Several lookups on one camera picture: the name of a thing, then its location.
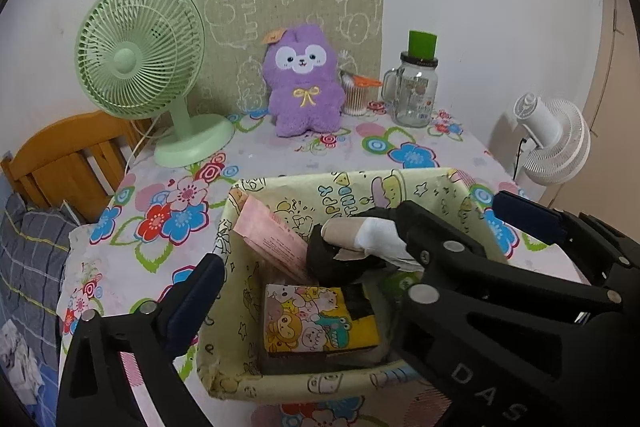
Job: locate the white patterned cloth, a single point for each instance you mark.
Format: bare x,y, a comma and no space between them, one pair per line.
17,357

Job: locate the pink wet wipes packet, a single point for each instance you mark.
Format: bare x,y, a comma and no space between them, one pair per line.
270,237

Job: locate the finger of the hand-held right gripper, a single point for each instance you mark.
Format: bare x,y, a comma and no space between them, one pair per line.
530,217
435,242

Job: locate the yellow cartoon tissue pack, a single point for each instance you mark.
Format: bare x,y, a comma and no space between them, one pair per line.
305,317

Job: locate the black plastic bag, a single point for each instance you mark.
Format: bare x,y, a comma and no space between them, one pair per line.
335,267

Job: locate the grey plaid blanket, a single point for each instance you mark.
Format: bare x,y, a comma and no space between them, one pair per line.
30,257

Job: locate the blue bed sheet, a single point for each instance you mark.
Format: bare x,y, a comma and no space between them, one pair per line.
42,392

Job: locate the beige door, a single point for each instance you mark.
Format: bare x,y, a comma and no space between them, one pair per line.
607,107

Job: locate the glass mug jar green lid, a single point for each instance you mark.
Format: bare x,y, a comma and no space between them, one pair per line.
412,92

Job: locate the yellow cartoon print storage box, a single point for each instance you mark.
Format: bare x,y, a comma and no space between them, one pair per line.
235,307

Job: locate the white desk fan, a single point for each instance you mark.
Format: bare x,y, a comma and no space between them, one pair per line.
555,142

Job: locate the floral tablecloth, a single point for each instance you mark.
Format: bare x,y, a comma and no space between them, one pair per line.
310,157

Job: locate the beige cartoon print board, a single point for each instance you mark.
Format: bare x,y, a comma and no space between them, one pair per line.
235,22

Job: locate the cotton swab jar orange lid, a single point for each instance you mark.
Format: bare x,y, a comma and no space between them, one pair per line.
354,99

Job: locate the purple plush toy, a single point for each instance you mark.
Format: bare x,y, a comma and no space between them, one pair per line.
305,97

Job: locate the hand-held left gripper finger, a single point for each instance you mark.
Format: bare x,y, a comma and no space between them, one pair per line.
192,302

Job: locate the beige white cloth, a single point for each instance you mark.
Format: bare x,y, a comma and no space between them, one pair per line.
360,234

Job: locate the green desk fan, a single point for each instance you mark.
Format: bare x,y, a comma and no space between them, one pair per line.
135,52

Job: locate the green packet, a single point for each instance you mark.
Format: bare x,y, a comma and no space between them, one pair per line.
402,283

